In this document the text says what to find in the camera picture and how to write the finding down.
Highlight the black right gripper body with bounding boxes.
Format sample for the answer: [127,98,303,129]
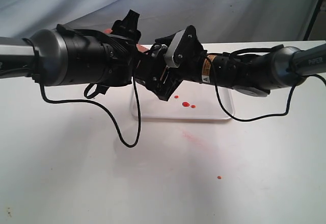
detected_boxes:
[145,37,205,101]

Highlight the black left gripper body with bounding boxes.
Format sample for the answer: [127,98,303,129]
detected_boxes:
[101,10,141,95]

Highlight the red sauce squeeze bottle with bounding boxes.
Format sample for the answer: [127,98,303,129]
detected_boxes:
[104,29,149,53]

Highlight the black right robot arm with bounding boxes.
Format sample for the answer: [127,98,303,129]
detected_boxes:
[144,41,325,101]

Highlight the red sauce drops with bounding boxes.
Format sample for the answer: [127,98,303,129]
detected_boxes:
[174,95,196,108]

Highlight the white rectangular plastic tray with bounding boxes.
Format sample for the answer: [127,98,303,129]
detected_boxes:
[137,81,231,121]

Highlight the grey backdrop cloth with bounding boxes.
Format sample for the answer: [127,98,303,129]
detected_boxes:
[1,0,316,44]

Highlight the black stand pole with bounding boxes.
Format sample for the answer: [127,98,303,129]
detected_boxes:
[303,0,325,41]

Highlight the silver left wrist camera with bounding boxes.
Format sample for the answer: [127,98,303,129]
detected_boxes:
[139,43,169,82]

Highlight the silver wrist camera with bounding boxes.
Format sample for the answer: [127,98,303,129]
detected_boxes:
[164,25,197,68]
[139,43,169,82]

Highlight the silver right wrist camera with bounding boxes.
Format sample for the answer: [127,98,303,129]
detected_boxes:
[164,25,197,68]

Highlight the black right camera cable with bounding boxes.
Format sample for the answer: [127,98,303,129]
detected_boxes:
[203,53,326,122]

